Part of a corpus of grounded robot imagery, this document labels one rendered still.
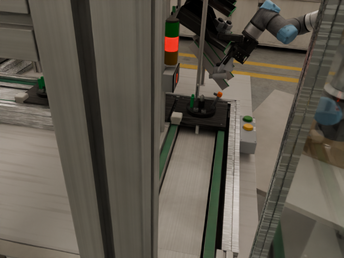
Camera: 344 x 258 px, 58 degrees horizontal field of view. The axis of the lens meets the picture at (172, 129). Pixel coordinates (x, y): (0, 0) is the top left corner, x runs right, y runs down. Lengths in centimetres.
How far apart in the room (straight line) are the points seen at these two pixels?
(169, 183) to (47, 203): 43
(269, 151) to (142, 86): 129
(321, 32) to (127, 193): 32
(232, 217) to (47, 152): 82
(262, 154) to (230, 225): 53
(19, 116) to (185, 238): 100
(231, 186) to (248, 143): 29
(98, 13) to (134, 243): 18
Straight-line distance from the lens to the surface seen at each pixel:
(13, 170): 137
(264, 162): 138
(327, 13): 44
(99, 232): 27
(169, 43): 112
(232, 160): 120
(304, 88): 47
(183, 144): 131
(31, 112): 156
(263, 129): 160
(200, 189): 111
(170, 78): 113
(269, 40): 553
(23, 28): 20
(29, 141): 151
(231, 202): 103
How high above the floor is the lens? 168
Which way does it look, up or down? 33 degrees down
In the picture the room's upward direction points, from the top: 3 degrees clockwise
